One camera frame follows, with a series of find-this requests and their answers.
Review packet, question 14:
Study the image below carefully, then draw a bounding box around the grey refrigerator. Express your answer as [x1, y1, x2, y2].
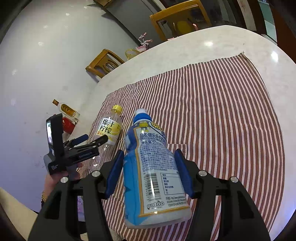
[106, 0, 165, 47]

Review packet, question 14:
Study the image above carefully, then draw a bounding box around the wooden chair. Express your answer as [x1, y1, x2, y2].
[150, 1, 213, 42]
[85, 49, 125, 78]

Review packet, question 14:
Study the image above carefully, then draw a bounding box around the red liquor bottle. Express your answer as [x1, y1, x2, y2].
[62, 117, 75, 134]

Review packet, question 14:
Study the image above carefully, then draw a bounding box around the pink child tricycle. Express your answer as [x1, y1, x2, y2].
[136, 32, 153, 53]

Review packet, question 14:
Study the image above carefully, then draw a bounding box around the wooden chair at left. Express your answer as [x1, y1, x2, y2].
[85, 49, 125, 78]

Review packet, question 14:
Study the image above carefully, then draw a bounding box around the dark sliding glass door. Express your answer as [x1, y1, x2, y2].
[162, 1, 257, 33]

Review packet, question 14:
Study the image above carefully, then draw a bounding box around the Galanz cardboard box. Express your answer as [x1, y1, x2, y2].
[94, 0, 114, 8]

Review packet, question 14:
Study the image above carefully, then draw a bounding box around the yellow cap lemon bottle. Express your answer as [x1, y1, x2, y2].
[89, 104, 123, 172]

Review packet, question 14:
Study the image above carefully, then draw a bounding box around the yellow plastic bag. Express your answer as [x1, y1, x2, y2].
[125, 49, 140, 60]

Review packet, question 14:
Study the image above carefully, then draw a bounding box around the wooden chair at far side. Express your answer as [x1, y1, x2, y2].
[150, 1, 213, 42]

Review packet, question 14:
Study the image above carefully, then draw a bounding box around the blue white paldo bottle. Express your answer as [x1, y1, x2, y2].
[123, 108, 192, 229]

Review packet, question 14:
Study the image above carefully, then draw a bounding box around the red striped cloth mat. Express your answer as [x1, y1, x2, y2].
[76, 52, 286, 241]

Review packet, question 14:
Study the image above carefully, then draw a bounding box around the person's left hand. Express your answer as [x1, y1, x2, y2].
[43, 162, 84, 200]

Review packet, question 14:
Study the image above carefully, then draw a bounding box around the clear liquor bottle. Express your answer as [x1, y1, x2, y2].
[52, 99, 80, 125]

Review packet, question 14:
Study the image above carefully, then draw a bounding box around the red wooden kitchen door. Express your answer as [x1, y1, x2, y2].
[259, 0, 295, 62]

